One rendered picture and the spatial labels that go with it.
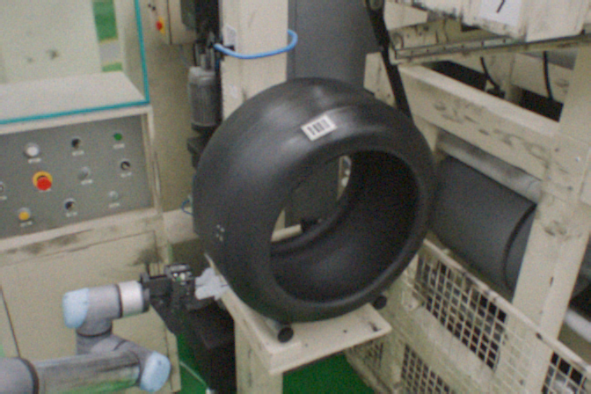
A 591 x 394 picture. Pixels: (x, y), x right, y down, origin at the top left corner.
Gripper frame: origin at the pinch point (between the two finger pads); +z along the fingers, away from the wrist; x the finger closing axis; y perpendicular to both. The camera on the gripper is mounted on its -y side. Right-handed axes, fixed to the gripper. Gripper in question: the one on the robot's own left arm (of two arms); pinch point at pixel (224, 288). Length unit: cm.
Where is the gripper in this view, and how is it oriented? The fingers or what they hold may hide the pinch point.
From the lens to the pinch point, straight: 139.9
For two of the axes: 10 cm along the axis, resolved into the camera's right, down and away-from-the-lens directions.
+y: 1.3, -8.9, -4.3
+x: -4.6, -4.4, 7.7
